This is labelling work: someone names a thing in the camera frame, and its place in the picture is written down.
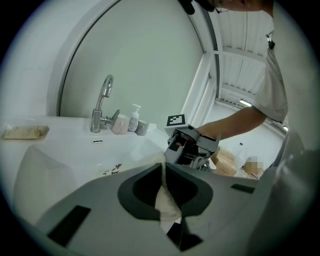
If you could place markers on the pink cup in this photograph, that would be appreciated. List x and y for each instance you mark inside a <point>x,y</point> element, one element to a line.
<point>120,125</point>

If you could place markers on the grey cup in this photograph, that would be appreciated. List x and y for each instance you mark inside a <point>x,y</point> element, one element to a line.
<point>142,127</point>

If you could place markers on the black head camera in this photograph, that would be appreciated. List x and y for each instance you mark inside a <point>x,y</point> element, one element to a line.
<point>192,5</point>

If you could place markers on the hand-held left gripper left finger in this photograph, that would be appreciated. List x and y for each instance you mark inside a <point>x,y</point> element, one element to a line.
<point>100,215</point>

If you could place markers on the white sink vanity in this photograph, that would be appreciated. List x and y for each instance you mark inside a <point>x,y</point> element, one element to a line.
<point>62,155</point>

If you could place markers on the person's head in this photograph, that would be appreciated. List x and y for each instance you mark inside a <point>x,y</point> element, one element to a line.
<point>242,4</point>

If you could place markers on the person's beige shirt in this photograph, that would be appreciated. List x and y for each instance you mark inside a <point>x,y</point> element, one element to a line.
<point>275,80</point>

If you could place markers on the cardboard box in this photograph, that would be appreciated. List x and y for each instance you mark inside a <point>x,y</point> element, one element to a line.
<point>225,162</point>
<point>253,167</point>

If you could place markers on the ceiling tube light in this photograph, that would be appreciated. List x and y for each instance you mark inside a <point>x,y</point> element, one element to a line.
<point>246,102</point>

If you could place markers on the person's right forearm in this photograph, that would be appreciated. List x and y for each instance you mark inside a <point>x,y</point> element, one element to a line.
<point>230,122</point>

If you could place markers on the white pump bottle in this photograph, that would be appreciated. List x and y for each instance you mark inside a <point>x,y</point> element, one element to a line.
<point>133,120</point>

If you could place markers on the person's black trousers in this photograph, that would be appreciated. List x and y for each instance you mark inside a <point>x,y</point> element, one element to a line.
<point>175,232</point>

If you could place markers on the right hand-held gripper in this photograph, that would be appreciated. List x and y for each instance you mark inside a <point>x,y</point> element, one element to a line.
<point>197,137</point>

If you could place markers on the chrome faucet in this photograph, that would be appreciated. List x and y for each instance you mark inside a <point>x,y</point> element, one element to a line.
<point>100,112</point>

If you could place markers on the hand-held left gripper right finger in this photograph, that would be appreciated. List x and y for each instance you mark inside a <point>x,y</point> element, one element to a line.
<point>220,200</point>

